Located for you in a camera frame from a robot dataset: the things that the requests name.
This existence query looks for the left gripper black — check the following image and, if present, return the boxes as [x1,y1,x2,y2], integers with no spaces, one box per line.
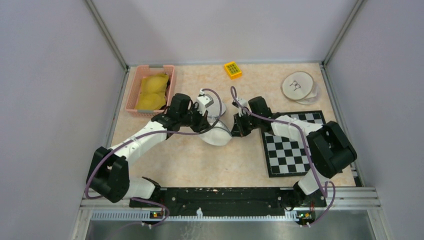
[178,103,210,134]

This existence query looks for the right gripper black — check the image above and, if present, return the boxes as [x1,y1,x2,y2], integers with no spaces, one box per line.
[230,110,261,138]

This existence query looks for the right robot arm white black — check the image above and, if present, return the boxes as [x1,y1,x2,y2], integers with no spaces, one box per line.
[232,96,358,206]

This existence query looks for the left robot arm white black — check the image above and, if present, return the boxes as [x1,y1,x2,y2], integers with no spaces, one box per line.
[85,93,214,207]

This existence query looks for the yellow bra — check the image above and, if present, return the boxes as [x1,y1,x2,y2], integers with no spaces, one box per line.
[134,73,169,111]

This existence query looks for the black white checkerboard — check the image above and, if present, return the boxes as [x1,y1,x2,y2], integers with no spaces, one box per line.
[260,130,310,178]

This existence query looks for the yellow toy brick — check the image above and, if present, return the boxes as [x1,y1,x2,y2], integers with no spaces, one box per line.
[224,61,243,80]

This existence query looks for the pink plastic basket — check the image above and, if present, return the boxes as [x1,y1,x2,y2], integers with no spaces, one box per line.
[125,65,176,117]

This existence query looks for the round translucent disc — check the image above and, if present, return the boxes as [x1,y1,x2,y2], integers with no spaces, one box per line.
[295,83,321,105]

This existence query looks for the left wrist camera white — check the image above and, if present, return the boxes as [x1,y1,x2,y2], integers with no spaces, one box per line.
[196,94,214,115]

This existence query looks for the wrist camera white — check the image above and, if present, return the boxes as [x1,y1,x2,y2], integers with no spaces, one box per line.
[234,97,248,117]
[196,94,214,115]

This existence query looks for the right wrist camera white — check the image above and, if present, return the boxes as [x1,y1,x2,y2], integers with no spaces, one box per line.
[234,97,248,117]

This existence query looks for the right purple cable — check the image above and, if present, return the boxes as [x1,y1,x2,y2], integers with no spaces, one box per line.
[230,86,336,228]

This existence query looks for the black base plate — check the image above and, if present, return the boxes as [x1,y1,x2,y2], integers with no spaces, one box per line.
[129,187,327,218]

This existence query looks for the aluminium front rail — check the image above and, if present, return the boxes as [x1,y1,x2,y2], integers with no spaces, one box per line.
[78,187,381,223]

